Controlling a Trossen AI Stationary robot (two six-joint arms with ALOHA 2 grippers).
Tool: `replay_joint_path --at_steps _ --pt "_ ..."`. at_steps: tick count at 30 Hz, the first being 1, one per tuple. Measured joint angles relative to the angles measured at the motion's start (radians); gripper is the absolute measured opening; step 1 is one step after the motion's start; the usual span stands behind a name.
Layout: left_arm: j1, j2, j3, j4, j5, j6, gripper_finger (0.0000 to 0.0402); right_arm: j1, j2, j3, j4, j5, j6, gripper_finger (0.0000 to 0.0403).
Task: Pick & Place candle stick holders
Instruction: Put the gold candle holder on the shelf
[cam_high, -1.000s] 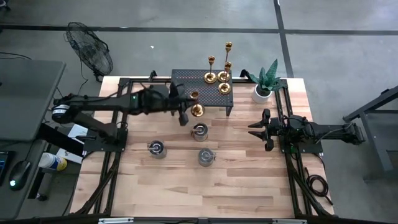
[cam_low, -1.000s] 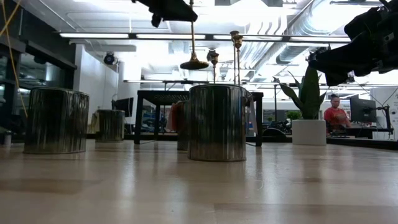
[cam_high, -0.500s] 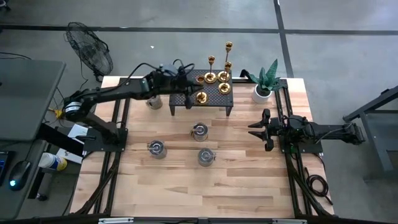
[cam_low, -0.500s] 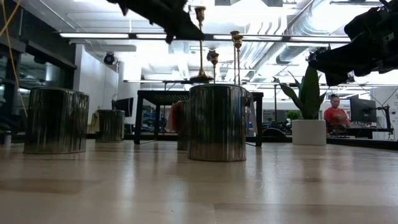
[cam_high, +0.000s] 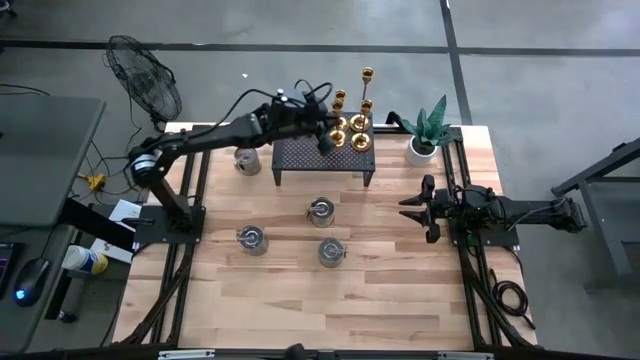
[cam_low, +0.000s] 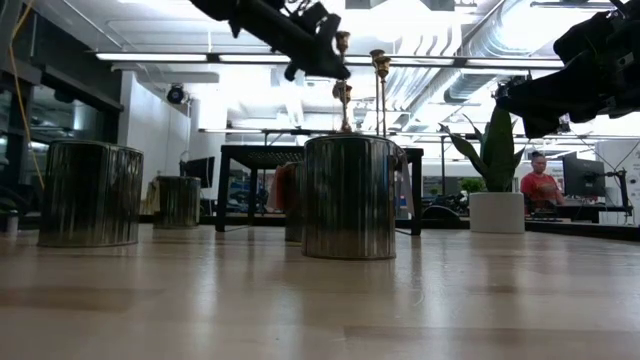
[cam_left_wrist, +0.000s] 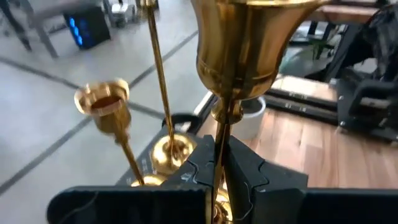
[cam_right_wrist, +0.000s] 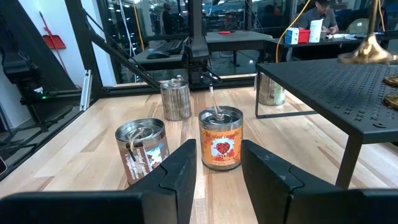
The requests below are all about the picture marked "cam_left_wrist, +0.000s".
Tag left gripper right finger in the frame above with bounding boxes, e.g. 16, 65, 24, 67
223, 135, 309, 224

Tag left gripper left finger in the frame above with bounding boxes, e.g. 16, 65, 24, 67
160, 134, 216, 188

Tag tall gold candlestick holder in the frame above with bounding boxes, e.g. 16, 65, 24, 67
138, 0, 198, 175

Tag short gold candlestick holder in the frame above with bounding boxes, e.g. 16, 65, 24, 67
73, 78, 170, 187

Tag medium gold candlestick holder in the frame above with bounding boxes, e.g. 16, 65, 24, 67
190, 0, 330, 224

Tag snake plant in white pot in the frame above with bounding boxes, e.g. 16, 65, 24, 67
231, 95, 267, 141

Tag wooden table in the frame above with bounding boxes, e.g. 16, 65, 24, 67
306, 4, 382, 26

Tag black computer with blue lights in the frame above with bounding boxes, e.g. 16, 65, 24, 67
63, 5, 112, 50

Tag grey table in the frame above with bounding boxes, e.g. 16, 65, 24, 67
0, 0, 105, 60

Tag black aluminium rig frame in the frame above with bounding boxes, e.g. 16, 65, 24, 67
266, 88, 341, 125

